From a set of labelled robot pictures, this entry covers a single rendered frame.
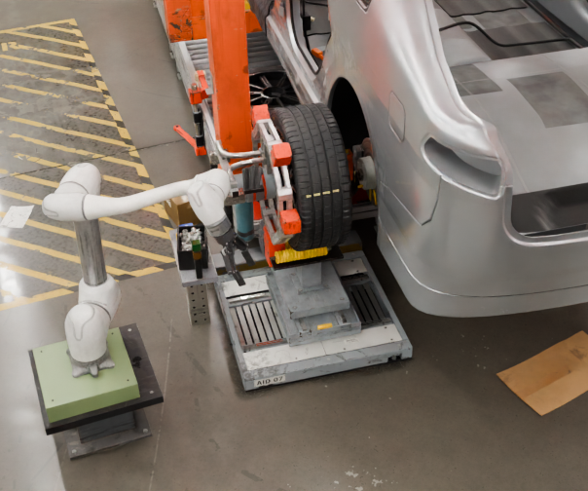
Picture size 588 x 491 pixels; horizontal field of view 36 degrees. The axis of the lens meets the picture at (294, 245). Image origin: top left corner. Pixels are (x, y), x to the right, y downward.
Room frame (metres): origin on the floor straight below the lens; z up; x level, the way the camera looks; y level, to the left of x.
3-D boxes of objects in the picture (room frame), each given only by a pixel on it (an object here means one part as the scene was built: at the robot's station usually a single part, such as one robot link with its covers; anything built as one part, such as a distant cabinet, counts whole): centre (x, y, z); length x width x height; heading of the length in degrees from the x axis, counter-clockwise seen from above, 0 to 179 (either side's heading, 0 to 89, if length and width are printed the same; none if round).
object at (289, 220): (3.18, 0.01, 0.85); 0.09 x 0.08 x 0.07; 13
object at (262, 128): (3.49, 0.09, 0.85); 0.54 x 0.07 x 0.54; 13
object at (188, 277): (3.50, 0.49, 0.44); 0.43 x 0.17 x 0.03; 13
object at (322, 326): (3.48, -0.08, 0.13); 0.50 x 0.36 x 0.10; 13
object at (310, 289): (3.53, -0.07, 0.32); 0.40 x 0.30 x 0.28; 13
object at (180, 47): (5.15, 0.54, 0.28); 2.47 x 0.09 x 0.22; 13
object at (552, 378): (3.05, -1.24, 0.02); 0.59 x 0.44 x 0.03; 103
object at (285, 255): (3.39, -0.03, 0.51); 0.29 x 0.06 x 0.06; 103
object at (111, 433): (2.85, 0.89, 0.15); 0.50 x 0.50 x 0.30; 20
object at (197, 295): (3.53, 0.50, 0.21); 0.10 x 0.10 x 0.42; 13
